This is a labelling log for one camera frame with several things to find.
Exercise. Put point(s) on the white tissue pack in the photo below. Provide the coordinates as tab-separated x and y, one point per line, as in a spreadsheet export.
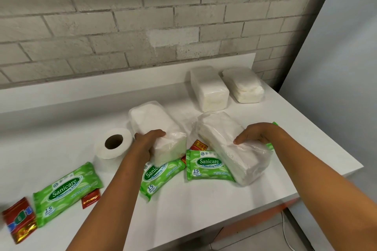
156	121
209	89
232	156
244	86

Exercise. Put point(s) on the small red foil sachet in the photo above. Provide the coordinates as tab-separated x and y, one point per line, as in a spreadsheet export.
90	198

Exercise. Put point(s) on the person's right fingers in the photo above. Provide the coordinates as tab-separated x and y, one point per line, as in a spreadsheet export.
244	138

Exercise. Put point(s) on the white toilet paper roll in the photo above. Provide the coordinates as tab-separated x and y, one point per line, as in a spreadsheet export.
113	147

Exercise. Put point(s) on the green wet wipes packet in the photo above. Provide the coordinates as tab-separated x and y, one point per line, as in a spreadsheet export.
66	195
206	167
159	178
269	145

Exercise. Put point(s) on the large red foil sachet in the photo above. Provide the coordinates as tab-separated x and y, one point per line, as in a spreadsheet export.
19	220

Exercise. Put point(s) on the person's left fingers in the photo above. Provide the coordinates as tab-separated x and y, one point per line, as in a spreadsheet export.
157	135

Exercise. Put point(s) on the person's left hand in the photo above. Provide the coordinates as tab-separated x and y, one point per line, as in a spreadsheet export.
145	143

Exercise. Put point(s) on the person's left forearm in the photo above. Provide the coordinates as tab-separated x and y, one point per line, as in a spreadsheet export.
112	203

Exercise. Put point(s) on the person's right forearm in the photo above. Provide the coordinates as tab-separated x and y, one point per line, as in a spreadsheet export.
318	189

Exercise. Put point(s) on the person's right hand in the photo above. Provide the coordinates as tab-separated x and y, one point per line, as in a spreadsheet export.
259	131

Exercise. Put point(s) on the orange cabinet front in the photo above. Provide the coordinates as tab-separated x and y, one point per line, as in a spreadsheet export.
259	218

